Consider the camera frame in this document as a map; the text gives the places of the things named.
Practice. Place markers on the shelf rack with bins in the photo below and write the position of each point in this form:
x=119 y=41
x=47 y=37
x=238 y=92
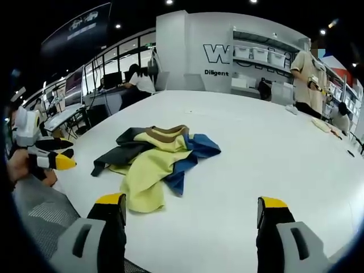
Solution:
x=345 y=94

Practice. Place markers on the dark hanging banner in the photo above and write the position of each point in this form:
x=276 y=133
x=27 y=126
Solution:
x=76 y=25

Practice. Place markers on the black chair back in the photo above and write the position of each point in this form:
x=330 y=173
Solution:
x=264 y=89

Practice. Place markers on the grey mesh office chair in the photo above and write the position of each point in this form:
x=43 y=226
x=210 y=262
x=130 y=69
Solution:
x=45 y=216

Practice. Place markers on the small white cloth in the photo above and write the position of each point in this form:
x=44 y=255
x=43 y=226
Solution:
x=291 y=109

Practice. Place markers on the white storage bin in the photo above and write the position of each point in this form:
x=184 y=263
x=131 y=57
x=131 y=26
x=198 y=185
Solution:
x=277 y=57
x=260 y=54
x=244 y=52

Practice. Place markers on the hanging grey bag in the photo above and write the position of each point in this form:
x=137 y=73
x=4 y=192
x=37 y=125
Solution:
x=153 y=66

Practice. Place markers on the black computer monitor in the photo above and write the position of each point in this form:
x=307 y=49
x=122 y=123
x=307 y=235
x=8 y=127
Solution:
x=112 y=79

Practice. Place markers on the grey work desk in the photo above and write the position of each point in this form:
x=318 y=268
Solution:
x=64 y=115

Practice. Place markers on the white wall shelf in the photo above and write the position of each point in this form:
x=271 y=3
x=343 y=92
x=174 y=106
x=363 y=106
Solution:
x=264 y=42

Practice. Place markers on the black pen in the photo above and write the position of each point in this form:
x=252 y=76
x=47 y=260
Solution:
x=350 y=153

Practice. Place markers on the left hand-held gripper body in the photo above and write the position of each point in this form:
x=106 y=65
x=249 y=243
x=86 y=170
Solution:
x=26 y=128

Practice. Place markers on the large display screen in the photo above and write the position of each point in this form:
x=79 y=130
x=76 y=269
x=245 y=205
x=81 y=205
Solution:
x=74 y=82

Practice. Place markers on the person's left hand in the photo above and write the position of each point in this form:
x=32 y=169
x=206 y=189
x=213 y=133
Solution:
x=20 y=166

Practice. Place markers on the grey chair back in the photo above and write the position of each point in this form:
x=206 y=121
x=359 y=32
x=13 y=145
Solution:
x=194 y=82
x=282 y=92

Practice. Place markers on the beige cloth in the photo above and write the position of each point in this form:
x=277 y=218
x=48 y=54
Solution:
x=324 y=125

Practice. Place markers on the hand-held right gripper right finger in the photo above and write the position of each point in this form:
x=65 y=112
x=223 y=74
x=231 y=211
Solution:
x=284 y=230

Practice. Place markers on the yellow blue black garment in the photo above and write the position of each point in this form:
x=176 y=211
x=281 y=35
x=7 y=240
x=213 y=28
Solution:
x=155 y=165

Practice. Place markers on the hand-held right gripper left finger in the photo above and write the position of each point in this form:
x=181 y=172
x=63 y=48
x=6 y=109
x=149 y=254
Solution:
x=96 y=227

